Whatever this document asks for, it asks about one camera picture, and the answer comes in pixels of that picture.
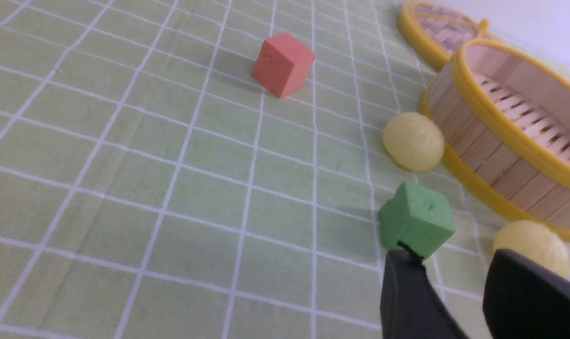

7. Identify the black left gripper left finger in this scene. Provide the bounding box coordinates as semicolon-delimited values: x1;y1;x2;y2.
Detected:
380;243;468;339

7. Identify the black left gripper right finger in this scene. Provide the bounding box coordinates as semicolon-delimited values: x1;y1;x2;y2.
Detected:
483;249;570;339

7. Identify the yellow bun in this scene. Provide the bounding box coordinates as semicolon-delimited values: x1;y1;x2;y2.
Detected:
492;220;570;278
382;112;445;172

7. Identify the bamboo steamer tray yellow rim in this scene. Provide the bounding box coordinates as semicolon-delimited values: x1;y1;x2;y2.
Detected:
418;39;570;242

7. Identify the woven bamboo steamer lid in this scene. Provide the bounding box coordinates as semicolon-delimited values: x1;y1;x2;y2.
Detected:
397;0;504;71

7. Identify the green foam cube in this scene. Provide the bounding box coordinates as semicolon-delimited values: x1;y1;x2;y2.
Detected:
378;182;456;259

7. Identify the red foam cube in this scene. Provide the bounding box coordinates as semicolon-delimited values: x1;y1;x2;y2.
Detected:
251;32;317;98

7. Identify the green checkered tablecloth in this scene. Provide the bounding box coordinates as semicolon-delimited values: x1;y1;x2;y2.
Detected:
0;0;504;339

